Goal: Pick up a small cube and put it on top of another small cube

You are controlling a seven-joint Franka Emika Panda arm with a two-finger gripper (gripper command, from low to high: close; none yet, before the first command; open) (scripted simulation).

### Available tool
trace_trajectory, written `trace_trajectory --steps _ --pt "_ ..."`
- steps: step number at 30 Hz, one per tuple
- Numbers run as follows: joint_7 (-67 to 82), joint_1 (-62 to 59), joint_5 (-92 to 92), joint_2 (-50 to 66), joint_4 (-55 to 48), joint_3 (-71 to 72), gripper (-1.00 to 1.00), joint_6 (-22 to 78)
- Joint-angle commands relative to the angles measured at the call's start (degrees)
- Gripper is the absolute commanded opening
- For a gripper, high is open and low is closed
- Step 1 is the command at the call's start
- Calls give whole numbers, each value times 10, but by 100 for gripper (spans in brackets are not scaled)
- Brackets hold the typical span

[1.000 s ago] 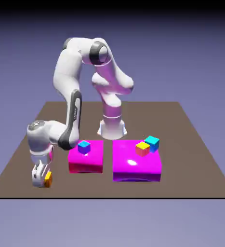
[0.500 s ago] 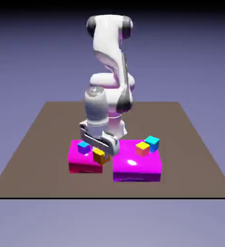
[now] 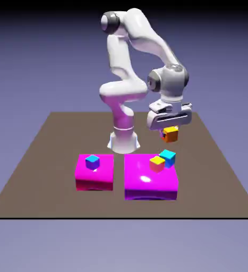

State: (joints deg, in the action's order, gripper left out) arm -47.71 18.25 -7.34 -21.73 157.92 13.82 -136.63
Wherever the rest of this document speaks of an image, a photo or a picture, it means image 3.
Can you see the small yellow cube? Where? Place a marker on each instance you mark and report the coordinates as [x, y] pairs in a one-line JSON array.
[[157, 164]]

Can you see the large magenta box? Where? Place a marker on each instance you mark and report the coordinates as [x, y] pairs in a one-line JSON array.
[[145, 180]]

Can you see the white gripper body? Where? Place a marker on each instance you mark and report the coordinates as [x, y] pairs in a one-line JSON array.
[[168, 119]]

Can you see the small magenta box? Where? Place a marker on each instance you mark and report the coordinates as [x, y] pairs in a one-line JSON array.
[[94, 176]]

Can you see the small blue cube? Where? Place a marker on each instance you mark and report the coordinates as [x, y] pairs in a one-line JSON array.
[[92, 162]]

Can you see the small cyan cube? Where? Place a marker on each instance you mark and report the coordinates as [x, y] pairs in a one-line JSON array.
[[168, 156]]

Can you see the small orange cube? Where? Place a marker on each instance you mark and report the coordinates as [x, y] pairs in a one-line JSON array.
[[171, 134]]

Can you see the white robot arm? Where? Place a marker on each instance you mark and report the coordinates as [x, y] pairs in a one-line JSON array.
[[119, 63]]

